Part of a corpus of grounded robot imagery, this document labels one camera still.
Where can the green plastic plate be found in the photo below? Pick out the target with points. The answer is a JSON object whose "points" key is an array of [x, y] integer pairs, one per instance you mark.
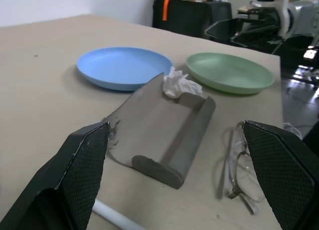
{"points": [[224, 70]]}

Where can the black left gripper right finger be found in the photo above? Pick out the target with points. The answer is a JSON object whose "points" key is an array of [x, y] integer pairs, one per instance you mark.
{"points": [[286, 175]]}

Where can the black angular machine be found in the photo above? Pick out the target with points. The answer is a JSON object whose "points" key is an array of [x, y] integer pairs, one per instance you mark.
{"points": [[249, 30]]}

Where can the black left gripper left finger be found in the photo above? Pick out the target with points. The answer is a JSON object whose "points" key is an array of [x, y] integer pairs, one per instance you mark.
{"points": [[62, 180]]}

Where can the white marker black cap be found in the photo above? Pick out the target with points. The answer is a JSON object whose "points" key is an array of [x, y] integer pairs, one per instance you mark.
{"points": [[112, 213]]}

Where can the white robot frame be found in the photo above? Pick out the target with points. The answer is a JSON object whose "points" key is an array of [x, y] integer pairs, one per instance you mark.
{"points": [[284, 13]]}

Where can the thin metal-framed eyeglasses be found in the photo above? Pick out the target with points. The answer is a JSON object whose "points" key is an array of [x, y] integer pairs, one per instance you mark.
{"points": [[233, 194]]}

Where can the white tissue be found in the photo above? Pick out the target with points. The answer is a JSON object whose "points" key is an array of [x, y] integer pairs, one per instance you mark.
{"points": [[178, 86]]}

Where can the grey glasses case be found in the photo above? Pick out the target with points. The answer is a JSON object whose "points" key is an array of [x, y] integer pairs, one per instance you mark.
{"points": [[154, 130]]}

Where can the blue plastic plate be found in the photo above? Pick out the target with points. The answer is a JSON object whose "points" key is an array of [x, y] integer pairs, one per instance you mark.
{"points": [[119, 65]]}

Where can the orange plastic tool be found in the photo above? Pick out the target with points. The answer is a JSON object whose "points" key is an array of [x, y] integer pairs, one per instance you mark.
{"points": [[165, 8]]}

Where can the grey equipment box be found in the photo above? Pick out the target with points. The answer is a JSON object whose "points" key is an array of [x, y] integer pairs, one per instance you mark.
{"points": [[305, 18]]}

